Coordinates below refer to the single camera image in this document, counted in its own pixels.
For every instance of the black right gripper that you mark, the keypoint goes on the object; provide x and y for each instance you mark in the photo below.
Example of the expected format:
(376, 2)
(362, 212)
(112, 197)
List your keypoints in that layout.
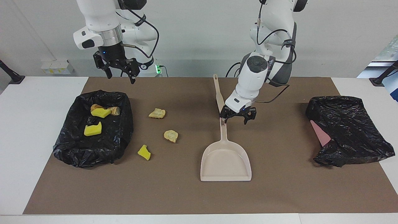
(113, 56)

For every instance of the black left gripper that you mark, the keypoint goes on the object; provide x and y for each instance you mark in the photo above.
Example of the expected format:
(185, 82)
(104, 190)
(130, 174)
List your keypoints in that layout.
(238, 111)

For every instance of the beige hand brush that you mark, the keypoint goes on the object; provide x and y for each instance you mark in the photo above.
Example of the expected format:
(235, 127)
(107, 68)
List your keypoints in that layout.
(218, 93)

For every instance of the pale bread chunk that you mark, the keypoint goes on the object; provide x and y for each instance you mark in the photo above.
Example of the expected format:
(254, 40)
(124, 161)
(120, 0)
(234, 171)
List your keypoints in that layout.
(115, 110)

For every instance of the brown bread roll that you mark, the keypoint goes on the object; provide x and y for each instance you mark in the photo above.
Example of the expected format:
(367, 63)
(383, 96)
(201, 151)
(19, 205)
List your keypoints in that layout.
(95, 106)

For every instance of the beige plastic dustpan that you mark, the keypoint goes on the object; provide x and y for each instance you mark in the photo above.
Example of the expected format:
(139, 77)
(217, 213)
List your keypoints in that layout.
(225, 161)

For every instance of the yellow sponge piece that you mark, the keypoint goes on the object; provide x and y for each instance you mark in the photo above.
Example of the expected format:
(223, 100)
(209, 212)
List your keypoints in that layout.
(101, 113)
(92, 130)
(144, 152)

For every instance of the tan bread slice chunk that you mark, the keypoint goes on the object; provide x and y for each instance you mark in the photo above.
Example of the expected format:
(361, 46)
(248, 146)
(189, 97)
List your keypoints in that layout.
(157, 113)
(171, 136)

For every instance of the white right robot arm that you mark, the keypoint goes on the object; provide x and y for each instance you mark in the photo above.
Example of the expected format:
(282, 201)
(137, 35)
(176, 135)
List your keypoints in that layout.
(99, 15)

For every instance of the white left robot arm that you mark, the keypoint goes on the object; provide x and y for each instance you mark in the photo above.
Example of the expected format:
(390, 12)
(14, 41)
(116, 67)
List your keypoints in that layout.
(255, 77)

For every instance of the pink plastic bin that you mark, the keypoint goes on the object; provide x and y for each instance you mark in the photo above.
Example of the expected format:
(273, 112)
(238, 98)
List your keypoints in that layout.
(321, 135)

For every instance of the black bag lined bin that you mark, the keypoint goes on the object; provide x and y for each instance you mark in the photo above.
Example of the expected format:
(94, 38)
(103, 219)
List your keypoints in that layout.
(93, 149)

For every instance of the crumpled black trash bag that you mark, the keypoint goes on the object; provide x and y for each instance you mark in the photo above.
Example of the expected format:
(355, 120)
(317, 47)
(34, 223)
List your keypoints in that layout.
(351, 130)

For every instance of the brown table mat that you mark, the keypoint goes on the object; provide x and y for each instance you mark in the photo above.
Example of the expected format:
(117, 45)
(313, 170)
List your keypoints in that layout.
(199, 193)

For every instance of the black clamp stand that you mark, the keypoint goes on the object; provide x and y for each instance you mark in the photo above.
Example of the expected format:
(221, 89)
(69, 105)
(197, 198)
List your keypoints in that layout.
(15, 79)
(377, 81)

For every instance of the light blue panel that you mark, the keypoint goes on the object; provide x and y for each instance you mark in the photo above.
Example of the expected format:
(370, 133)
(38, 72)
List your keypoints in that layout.
(392, 88)

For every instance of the white wall socket box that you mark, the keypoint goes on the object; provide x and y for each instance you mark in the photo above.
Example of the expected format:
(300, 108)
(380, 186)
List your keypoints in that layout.
(57, 67)

